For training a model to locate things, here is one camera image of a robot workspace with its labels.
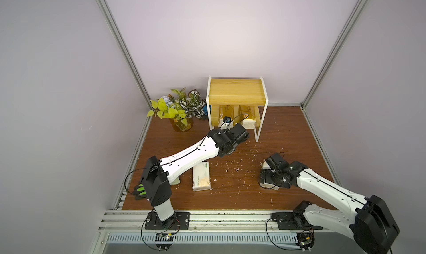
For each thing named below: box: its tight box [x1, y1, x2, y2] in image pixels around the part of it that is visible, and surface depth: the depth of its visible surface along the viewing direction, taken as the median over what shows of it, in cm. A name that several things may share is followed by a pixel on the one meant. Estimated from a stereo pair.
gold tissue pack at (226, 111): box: [217, 105, 235, 129], surface depth 89 cm
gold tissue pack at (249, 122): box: [238, 105, 257, 130], surface depth 86 cm
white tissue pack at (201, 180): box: [192, 161, 212, 192], surface depth 83 cm
